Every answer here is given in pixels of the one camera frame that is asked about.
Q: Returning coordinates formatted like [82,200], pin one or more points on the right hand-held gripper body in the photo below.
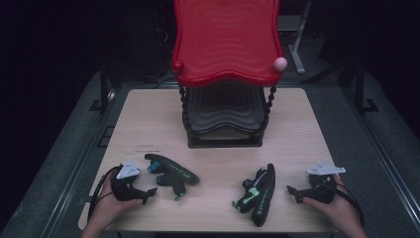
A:
[322,190]

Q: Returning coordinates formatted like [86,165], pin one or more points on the red and black shoe rack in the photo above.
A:
[228,39]

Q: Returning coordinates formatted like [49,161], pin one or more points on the person's right hand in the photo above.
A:
[340,208]

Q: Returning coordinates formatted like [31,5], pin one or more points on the white metal stand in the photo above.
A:
[298,43]

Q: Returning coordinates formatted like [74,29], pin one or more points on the person's left hand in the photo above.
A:
[110,208]

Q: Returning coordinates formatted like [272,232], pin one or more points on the black sandal with blue buckle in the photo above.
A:
[171,168]

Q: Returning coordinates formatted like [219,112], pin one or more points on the black metal stand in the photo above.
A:
[104,89]
[361,89]

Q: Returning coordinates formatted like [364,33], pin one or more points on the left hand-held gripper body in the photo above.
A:
[124,188]

